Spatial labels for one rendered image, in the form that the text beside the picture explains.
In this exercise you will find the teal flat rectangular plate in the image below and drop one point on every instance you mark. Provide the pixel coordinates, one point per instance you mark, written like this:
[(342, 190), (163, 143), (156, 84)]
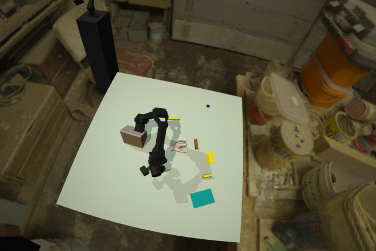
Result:
[(202, 198)]

